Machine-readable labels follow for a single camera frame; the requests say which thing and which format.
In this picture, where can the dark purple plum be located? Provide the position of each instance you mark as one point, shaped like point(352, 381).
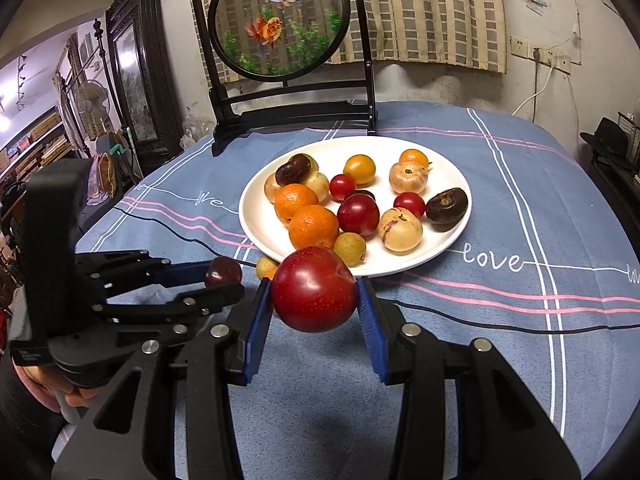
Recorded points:
point(362, 193)
point(225, 271)

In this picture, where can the dark purple mangosteen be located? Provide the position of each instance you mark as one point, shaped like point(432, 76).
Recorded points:
point(446, 207)
point(292, 170)

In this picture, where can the wooden storage shelf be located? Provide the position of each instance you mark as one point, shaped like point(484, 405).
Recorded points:
point(45, 145)

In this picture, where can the yellow plum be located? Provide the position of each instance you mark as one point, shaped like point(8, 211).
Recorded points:
point(359, 170)

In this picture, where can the paper wall label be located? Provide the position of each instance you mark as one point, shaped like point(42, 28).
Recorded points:
point(530, 0)

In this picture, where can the person's left hand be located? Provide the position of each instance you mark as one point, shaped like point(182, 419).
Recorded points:
point(42, 387)

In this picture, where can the small olive green plum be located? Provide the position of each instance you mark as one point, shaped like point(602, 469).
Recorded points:
point(350, 249)

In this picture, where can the tan pear with red marks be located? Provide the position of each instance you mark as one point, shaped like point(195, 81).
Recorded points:
point(400, 232)

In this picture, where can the black desk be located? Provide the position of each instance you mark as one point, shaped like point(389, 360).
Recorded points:
point(615, 182)

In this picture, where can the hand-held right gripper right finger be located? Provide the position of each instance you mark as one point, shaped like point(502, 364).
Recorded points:
point(372, 330)

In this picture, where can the orange brown bag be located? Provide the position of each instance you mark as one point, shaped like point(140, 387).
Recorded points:
point(107, 172)

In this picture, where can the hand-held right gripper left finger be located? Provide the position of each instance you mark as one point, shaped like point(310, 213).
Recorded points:
point(257, 330)

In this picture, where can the pink cloth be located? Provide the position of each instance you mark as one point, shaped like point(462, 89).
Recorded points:
point(94, 189)

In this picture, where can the goldfish screen on black stand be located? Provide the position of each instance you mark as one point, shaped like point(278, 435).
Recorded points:
point(275, 20)

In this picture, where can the black pole stand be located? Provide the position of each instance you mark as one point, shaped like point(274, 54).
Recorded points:
point(97, 30)

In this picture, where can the clear plastic bag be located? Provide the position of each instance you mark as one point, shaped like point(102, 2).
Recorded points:
point(194, 127)

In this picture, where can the blue plaid tablecloth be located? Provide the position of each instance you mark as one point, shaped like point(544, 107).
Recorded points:
point(500, 360)

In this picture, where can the small red plum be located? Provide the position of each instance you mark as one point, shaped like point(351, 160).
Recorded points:
point(410, 202)
point(342, 186)

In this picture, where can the black hat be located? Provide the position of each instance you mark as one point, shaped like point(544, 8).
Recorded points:
point(607, 140)

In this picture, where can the small yellow-green plum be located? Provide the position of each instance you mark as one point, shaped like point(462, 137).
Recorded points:
point(262, 265)

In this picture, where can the standing fan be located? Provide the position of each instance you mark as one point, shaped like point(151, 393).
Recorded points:
point(92, 100)

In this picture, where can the beige checked curtain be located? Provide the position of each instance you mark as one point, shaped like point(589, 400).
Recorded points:
point(440, 15)

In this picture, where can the dark green avocado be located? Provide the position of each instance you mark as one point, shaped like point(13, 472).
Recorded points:
point(314, 162)

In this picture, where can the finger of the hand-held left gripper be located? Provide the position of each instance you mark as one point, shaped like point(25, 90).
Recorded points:
point(220, 296)
point(187, 272)

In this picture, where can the white wall socket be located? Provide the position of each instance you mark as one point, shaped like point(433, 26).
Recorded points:
point(546, 56)
point(563, 62)
point(520, 46)

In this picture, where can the dark framed mirror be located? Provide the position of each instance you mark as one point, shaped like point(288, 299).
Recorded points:
point(132, 85)

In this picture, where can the small tangerine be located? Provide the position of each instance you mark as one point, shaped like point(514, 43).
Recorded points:
point(414, 156)

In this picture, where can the white plate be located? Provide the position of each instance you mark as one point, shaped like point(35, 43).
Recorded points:
point(257, 222)

